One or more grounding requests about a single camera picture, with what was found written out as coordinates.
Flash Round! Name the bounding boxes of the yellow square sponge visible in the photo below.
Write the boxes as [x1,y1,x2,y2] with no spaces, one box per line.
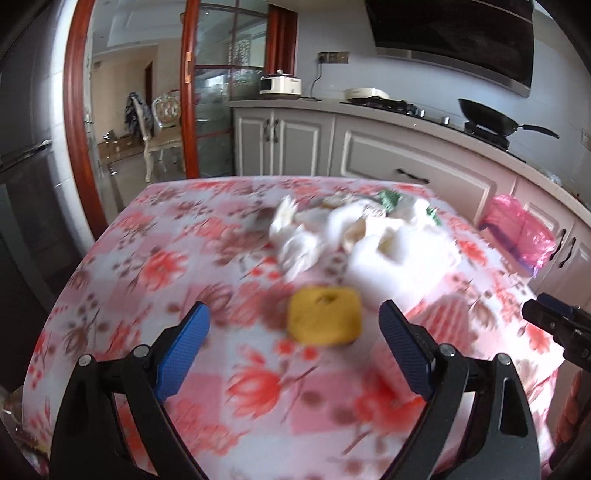
[287,286,363,347]

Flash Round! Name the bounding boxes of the pink plastic trash bag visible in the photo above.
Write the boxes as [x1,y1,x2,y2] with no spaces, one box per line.
[478,195,557,277]

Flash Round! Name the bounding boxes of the white kitchen base cabinets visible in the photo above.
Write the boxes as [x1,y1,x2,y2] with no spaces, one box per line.
[231,100,590,306]

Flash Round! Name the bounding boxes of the person's hand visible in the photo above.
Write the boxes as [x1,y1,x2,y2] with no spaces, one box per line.
[550,369,590,469]

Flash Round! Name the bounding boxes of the white foam block pile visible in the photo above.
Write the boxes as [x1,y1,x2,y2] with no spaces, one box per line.
[269,194,462,310]

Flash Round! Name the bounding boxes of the gas stove top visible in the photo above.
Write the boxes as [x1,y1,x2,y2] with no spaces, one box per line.
[332,96,531,165]

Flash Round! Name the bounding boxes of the floral pink tablecloth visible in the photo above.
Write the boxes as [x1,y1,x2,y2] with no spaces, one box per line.
[21,176,574,480]

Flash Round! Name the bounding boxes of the green wrapper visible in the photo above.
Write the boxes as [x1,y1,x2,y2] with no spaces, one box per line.
[376,189,404,214]

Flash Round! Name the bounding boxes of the black wok pan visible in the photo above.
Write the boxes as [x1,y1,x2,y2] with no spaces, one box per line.
[458,98,560,139]

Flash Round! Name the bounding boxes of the black refrigerator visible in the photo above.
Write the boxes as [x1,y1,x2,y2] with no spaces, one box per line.
[1,1,81,392]

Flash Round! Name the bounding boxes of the black range hood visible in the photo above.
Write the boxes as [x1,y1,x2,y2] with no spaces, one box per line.
[365,0,534,98]

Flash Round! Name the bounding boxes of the white lidded pan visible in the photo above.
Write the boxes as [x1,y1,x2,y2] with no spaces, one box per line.
[344,87,390,102]

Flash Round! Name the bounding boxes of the white ornate dining chair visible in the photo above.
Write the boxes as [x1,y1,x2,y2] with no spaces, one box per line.
[142,92,183,183]

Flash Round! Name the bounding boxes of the white rice cooker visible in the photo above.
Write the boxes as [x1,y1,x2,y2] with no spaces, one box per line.
[259,70,303,98]

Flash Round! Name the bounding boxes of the wall power outlet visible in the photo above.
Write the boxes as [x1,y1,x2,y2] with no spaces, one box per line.
[318,51,349,64]

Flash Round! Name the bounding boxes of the red wooden door frame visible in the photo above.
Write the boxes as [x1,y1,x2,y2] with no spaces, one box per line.
[63,1,297,240]

